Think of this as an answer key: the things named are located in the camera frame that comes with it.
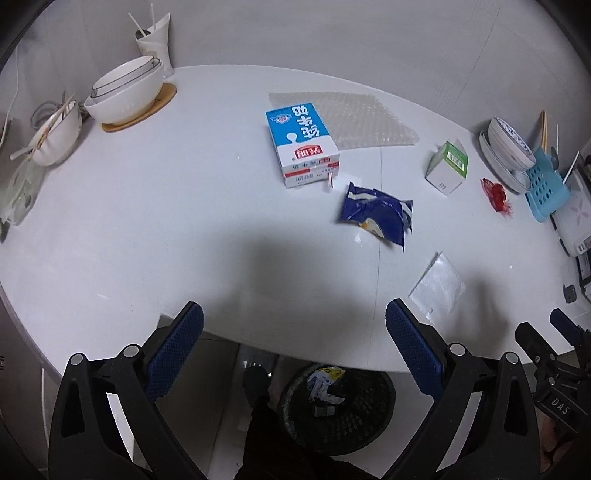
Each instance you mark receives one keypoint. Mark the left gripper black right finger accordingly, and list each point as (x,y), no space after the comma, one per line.
(417,347)

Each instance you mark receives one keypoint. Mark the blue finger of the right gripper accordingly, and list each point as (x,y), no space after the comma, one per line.
(565,322)

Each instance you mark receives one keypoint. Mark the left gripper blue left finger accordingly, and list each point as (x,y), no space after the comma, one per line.
(168,347)

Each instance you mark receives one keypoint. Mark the yellow white snack wrapper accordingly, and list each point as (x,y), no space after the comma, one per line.
(321,380)

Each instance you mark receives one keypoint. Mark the black mesh trash bin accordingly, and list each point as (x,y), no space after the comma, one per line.
(337,430)

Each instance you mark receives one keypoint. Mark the person's right hand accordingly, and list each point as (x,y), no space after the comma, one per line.
(555,441)

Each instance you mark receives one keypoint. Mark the small grey black device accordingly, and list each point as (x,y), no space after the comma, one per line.
(570,293)

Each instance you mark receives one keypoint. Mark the clear plastic pouch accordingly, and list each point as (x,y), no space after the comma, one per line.
(438,291)

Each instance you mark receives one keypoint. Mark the blue snack wrapper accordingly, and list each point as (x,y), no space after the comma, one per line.
(385,216)

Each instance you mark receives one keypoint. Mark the light blue plastic basket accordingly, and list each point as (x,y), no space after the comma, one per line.
(547,191)

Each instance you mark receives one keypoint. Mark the red mesh net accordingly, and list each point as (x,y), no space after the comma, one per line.
(497,197)

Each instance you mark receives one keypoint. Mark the striped ceramic plate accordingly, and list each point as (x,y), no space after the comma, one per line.
(517,182)

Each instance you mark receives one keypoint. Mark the green white carton box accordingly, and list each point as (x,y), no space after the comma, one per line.
(448,168)

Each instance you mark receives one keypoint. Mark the white ceramic bowl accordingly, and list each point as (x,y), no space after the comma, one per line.
(509,146)

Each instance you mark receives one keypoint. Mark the wooden chopsticks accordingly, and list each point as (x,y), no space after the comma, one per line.
(544,133)

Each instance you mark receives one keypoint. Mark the clear crumpled plastic bag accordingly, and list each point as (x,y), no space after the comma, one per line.
(22,192)

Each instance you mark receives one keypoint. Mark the blue white milk carton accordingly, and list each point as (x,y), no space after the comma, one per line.
(306,151)

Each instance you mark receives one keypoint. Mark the bubble wrap sheet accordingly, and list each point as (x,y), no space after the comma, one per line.
(354,120)

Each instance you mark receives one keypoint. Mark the small white bowl with chopsticks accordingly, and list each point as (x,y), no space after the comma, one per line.
(56,139)

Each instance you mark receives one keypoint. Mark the large white bowl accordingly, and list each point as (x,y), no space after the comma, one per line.
(126,91)

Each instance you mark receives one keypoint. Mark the white utensil holder cup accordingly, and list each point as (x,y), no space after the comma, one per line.
(154,40)

